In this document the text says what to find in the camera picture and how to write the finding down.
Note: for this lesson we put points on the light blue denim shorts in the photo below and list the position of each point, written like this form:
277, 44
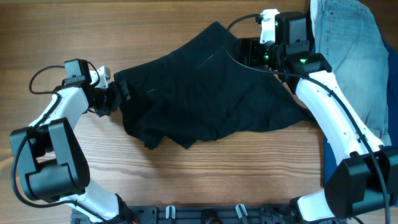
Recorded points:
346, 34

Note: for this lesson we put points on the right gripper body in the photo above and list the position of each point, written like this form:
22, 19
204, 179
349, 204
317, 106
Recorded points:
259, 54

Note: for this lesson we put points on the blue cloth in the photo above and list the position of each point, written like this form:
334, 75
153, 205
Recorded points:
329, 164

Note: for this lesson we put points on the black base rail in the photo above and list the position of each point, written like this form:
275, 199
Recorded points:
261, 214

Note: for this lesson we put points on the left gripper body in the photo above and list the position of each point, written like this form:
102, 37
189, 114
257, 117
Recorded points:
107, 98

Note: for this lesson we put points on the black shorts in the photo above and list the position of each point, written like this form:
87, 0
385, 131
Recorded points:
198, 93

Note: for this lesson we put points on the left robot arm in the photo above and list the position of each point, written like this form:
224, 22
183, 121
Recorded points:
49, 167

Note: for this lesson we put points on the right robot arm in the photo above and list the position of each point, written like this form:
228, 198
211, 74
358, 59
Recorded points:
365, 178

